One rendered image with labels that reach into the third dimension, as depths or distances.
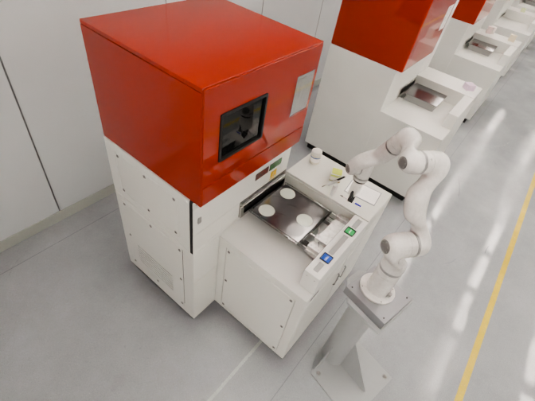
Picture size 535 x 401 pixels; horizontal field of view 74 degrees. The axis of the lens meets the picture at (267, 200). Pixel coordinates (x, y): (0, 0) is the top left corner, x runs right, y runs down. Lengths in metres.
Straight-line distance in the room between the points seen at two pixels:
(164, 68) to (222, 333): 1.85
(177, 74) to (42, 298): 2.08
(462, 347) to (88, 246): 3.00
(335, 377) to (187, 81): 2.08
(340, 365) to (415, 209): 1.42
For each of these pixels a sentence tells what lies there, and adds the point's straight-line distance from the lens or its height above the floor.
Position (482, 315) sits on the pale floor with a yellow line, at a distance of 3.51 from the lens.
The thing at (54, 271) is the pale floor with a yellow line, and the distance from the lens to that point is 3.11.
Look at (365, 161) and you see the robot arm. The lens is 1.87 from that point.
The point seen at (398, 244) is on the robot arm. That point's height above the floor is 1.29.
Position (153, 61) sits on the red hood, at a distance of 1.47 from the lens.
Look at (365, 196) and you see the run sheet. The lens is 2.33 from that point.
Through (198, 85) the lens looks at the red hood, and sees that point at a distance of 1.31.
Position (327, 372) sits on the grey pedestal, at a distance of 2.67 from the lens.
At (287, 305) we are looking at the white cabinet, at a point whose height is 0.68.
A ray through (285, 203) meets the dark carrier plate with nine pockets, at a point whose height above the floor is 0.90.
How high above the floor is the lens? 2.42
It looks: 44 degrees down
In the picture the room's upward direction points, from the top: 11 degrees clockwise
